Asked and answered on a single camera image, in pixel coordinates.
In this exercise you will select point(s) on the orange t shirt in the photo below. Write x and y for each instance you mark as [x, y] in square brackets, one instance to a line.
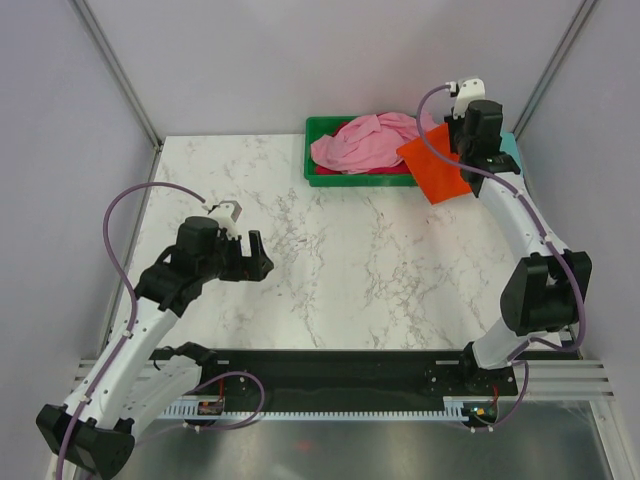
[438, 180]

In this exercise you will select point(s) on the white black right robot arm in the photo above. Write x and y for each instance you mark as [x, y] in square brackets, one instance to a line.
[547, 289]

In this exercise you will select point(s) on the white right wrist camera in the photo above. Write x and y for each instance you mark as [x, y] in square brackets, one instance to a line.
[465, 91]

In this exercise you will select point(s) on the green plastic bin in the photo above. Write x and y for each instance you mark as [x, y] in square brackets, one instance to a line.
[358, 151]

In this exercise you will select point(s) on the white slotted cable duct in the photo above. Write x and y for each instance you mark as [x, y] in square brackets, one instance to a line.
[439, 409]

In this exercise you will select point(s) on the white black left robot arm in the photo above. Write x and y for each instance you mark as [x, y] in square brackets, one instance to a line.
[99, 423]

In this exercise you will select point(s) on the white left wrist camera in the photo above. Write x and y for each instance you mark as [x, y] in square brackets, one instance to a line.
[226, 213]

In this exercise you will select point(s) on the left aluminium frame post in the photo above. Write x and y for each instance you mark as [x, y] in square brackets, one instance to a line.
[110, 59]

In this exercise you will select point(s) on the aluminium frame post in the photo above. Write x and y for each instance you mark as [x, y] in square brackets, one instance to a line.
[561, 52]
[110, 59]

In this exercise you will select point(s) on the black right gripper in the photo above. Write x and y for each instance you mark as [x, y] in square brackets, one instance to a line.
[453, 125]

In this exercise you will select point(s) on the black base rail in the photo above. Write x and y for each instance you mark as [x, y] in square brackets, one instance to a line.
[341, 378]

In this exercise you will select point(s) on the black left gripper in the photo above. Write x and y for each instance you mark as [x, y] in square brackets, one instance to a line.
[253, 268]

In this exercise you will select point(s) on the pink t shirt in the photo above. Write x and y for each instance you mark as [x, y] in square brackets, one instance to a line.
[370, 145]

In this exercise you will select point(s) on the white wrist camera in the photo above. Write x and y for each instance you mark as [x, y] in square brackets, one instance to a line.
[465, 91]
[226, 213]

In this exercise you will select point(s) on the right aluminium frame post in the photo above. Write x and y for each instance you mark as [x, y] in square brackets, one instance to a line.
[561, 52]

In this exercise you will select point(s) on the teal folded t shirt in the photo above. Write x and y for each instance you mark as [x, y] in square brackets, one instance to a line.
[509, 146]

